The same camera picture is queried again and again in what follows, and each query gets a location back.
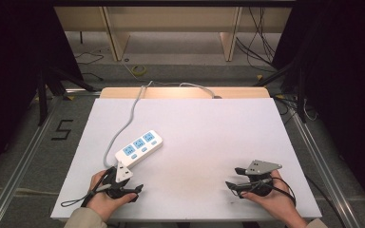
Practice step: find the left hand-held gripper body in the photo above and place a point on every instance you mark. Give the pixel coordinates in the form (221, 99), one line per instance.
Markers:
(123, 172)

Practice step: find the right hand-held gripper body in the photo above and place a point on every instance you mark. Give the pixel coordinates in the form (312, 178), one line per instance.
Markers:
(261, 167)

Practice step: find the white power strip blue sockets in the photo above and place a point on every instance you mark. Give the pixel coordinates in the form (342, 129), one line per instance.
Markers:
(139, 147)

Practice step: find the person's left hand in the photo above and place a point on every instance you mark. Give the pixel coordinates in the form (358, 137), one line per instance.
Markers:
(103, 202)

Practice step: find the person's right hand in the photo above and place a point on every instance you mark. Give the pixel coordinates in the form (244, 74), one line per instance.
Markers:
(277, 202)

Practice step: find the white table cover sheet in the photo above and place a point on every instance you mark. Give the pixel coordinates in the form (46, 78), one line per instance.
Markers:
(202, 142)

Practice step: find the black metal stand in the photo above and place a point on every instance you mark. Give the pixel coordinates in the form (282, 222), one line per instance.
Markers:
(301, 95)
(42, 95)

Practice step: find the yellow tape roll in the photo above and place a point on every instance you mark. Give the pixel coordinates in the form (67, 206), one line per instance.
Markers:
(138, 70)

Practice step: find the beige wooden desk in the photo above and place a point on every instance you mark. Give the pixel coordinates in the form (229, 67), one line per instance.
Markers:
(171, 19)

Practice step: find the aluminium floor rail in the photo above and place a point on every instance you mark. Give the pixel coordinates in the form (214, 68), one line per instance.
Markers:
(323, 164)
(19, 164)

